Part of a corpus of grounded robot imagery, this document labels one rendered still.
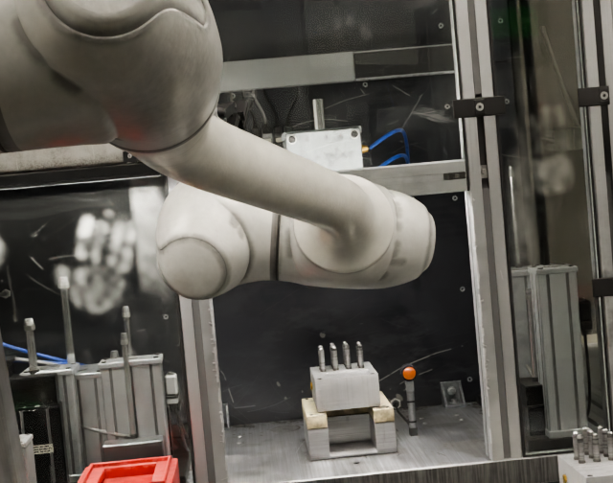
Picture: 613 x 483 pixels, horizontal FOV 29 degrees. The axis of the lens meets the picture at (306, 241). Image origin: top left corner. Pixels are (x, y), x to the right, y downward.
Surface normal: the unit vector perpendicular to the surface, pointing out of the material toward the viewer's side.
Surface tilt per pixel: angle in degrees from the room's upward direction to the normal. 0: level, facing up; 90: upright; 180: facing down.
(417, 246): 101
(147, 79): 139
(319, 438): 90
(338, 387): 90
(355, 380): 90
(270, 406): 90
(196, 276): 117
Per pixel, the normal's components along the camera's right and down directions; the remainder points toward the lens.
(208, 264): 0.03, 0.36
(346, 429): 0.06, 0.05
